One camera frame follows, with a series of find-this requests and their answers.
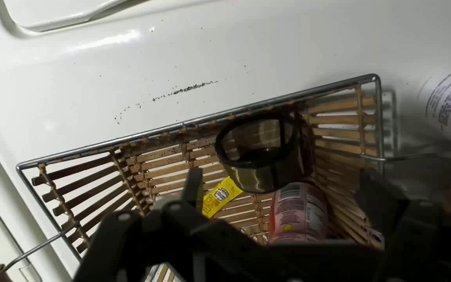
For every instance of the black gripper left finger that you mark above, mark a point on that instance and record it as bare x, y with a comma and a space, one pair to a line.
148, 240

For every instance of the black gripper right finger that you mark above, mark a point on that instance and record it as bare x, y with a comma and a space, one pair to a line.
392, 245

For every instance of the white washing machine with basket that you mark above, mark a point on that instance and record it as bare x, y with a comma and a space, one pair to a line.
132, 57

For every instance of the yellow sauce packet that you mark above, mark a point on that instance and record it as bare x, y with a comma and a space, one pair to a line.
220, 198

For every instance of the red lidded jar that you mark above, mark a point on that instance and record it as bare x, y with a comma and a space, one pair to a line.
302, 213

